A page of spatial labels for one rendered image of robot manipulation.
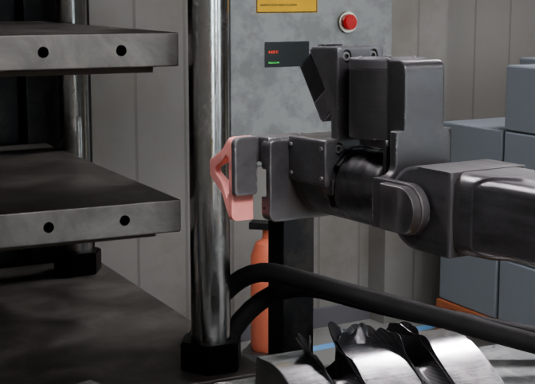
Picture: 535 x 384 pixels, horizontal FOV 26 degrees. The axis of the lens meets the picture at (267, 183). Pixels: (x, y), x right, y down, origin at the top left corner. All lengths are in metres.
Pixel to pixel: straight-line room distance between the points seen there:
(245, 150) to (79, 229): 0.81
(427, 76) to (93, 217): 0.96
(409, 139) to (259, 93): 1.04
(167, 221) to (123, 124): 2.45
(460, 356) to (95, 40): 0.69
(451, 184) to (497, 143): 3.60
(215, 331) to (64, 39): 0.48
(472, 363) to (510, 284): 2.98
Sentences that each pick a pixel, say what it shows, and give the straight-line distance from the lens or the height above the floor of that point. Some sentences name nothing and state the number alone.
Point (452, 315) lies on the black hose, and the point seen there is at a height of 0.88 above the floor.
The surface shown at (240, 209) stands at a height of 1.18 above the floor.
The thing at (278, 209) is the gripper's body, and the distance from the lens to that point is 0.92.
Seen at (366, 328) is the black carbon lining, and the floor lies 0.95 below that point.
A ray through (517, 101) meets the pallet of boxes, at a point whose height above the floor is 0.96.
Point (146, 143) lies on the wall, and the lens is 4.24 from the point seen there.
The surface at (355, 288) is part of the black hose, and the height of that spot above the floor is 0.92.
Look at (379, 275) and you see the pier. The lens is 4.81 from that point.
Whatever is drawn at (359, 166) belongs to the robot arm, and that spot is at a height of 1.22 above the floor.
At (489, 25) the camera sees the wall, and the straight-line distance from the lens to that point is 5.13.
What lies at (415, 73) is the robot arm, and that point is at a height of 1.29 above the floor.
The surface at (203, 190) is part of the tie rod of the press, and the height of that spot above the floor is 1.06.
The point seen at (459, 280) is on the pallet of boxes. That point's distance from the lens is 4.61.
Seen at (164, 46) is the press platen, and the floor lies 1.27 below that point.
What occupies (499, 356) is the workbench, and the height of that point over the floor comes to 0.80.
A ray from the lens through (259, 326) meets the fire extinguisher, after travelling 4.27.
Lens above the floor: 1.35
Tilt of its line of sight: 9 degrees down
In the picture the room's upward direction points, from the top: straight up
